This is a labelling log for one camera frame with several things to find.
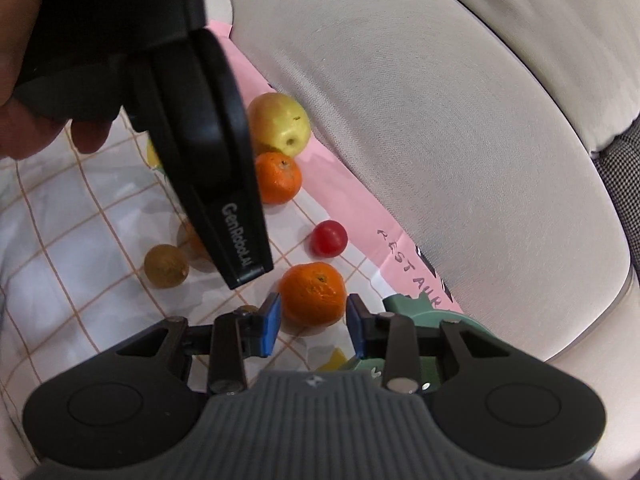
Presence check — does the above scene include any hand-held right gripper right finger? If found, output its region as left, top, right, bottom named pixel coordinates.
left=346, top=294, right=508, bottom=395

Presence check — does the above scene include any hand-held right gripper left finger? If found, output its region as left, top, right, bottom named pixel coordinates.
left=117, top=292, right=282, bottom=395

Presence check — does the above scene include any orange tangerine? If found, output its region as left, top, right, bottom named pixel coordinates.
left=255, top=152, right=304, bottom=206
left=278, top=262, right=347, bottom=329

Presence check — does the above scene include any yellow green pear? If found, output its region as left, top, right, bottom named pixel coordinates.
left=248, top=92, right=311, bottom=158

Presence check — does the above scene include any person's left hand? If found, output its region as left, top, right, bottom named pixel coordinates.
left=0, top=0, right=123, bottom=162

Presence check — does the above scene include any yellow lemon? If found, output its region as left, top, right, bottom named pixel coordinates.
left=146, top=137, right=166, bottom=171

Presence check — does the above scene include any red cherry tomato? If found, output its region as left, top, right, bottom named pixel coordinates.
left=311, top=220, right=348, bottom=258

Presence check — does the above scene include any brown kiwi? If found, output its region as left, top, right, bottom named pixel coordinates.
left=144, top=244, right=191, bottom=290

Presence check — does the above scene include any pink checked printed mat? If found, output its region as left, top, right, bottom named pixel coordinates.
left=0, top=20, right=466, bottom=466

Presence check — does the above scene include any large beige sofa cushion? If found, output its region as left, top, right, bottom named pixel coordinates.
left=205, top=0, right=633, bottom=361

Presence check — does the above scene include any beige sofa base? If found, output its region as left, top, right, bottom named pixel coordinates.
left=542, top=260, right=640, bottom=480

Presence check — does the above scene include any grey mesh pillow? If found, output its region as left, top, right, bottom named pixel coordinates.
left=592, top=120, right=640, bottom=271

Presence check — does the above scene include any cream cushion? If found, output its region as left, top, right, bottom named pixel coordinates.
left=415, top=0, right=640, bottom=156

